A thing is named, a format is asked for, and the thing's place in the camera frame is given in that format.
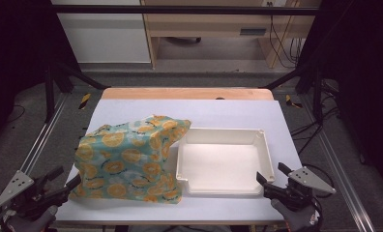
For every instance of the white plastic tray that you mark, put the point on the white plastic tray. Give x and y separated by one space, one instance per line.
223 161

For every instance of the yellow black tape strip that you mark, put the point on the yellow black tape strip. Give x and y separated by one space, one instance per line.
85 100
291 101

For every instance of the person's left hand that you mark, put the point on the person's left hand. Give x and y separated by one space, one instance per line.
31 225

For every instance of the black metal stand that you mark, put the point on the black metal stand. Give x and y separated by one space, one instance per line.
67 75
309 77

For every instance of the orange-print green cloth bag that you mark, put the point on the orange-print green cloth bag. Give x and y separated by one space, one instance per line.
128 161

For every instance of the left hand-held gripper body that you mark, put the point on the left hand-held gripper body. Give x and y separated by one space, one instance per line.
17 188

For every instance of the light wooden desk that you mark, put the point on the light wooden desk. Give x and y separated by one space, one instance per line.
209 24

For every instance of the white cabinet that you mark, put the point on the white cabinet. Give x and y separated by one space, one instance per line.
105 35

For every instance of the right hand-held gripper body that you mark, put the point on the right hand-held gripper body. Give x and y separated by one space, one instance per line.
309 180

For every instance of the dark curtain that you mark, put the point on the dark curtain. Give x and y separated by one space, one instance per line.
367 80
15 48

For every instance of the black horizontal frame bar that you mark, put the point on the black horizontal frame bar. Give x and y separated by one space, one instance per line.
180 9

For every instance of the person's right hand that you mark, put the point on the person's right hand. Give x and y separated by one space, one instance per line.
297 220

